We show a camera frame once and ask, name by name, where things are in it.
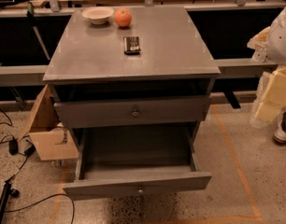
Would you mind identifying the orange fruit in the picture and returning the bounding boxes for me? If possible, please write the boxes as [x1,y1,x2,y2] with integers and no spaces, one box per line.
[114,7,132,28]

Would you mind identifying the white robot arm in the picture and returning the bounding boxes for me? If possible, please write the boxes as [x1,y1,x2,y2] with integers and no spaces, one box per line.
[247,7,286,128]

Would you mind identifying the black tripod leg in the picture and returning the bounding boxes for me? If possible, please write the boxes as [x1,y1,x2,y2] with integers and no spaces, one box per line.
[0,182,20,224]

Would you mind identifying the grey wooden drawer cabinet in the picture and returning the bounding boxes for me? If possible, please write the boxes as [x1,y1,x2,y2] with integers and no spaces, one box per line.
[42,5,222,202]

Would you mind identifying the grey metal rail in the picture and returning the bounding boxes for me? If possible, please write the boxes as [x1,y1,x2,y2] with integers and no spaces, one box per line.
[0,58,277,87]

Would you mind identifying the black floor cable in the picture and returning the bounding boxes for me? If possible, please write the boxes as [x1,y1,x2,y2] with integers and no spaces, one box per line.
[0,193,76,224]

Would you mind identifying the grey open middle drawer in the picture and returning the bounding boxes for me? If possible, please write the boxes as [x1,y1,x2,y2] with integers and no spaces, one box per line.
[64,124,211,200]

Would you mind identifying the black power adapter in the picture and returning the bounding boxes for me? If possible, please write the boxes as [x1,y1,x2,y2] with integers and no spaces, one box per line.
[9,139,18,155]

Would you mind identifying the brown cardboard box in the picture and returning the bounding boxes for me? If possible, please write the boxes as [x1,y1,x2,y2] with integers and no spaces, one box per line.
[18,86,79,161]

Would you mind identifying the grey closed upper drawer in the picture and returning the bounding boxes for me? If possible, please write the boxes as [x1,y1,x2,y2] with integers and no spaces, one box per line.
[54,96,210,129]

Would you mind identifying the white ceramic bowl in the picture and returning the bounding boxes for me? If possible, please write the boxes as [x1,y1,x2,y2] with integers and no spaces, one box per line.
[82,7,114,25]

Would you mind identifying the black rxbar chocolate packet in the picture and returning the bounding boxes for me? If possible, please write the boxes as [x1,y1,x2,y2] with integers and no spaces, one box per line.
[123,36,141,55]

